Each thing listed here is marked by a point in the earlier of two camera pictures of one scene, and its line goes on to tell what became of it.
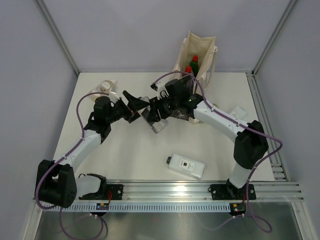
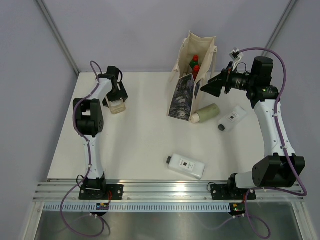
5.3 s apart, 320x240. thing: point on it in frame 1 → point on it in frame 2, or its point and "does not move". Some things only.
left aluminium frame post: x=59 y=36 does not move
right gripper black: x=156 y=111 → x=224 y=79
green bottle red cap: x=194 y=65 does not move
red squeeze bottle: x=188 y=69 → x=195 y=71
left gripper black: x=133 y=105 → x=120 y=94
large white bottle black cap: x=186 y=165 does not move
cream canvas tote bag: x=205 y=48 does not move
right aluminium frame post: x=273 y=37 does not move
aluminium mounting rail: x=199 y=190 does not move
